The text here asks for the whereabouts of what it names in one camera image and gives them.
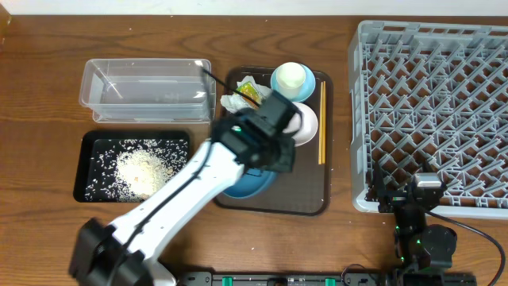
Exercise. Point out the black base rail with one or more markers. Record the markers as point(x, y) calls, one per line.
point(346, 279)

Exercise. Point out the wooden chopstick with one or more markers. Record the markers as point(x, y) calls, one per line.
point(323, 120)
point(320, 124)

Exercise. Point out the dark blue plate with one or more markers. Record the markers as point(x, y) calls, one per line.
point(253, 182)

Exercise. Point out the clear plastic waste bin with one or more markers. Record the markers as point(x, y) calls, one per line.
point(148, 90)

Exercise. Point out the grey plastic dishwasher rack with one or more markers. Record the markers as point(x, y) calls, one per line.
point(431, 93)

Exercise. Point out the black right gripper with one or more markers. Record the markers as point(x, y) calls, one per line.
point(398, 199)

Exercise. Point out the light blue small bowl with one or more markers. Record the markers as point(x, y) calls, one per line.
point(308, 86)

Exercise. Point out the black tray with rice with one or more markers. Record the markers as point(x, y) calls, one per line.
point(95, 180)

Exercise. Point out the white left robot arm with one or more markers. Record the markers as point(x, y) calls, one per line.
point(127, 250)

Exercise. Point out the wooden chopstick right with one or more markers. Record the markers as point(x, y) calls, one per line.
point(323, 120)

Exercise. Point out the pile of rice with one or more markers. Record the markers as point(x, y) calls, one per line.
point(140, 174)

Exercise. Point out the wooden chopstick left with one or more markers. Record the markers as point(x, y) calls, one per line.
point(320, 124)

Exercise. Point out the cream plastic cup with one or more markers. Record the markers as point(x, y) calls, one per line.
point(289, 79)

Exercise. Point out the white paper napkin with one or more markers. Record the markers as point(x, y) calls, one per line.
point(232, 103)

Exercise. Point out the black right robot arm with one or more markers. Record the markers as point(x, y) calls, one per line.
point(420, 246)

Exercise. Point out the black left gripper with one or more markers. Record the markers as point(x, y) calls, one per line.
point(288, 164)

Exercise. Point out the pink plastic bowl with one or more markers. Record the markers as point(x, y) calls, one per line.
point(303, 128)

